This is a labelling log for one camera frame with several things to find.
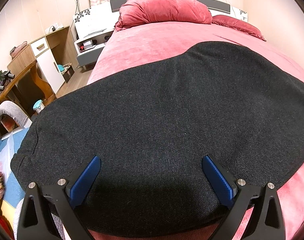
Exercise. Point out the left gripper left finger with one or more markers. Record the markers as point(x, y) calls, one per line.
point(36, 221)

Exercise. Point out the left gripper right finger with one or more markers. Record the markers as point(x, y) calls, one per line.
point(266, 220)

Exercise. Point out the black wool garment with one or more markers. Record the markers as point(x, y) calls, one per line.
point(151, 126)

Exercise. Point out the grey fabric chair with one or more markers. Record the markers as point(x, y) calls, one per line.
point(16, 113)

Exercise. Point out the light blue small bin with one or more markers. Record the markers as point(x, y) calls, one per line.
point(38, 106)

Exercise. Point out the wooden desk with cabinet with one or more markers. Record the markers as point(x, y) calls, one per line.
point(36, 71)

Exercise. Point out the white bedside table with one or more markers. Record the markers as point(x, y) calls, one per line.
point(90, 47)

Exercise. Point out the pink velvet bed cover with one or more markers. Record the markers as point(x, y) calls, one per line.
point(158, 41)

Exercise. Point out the white and grey headboard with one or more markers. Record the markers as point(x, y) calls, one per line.
point(106, 15)

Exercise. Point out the dark red pillow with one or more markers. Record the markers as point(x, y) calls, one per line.
point(239, 25)

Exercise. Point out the folded red duvet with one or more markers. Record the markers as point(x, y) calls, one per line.
point(139, 12)

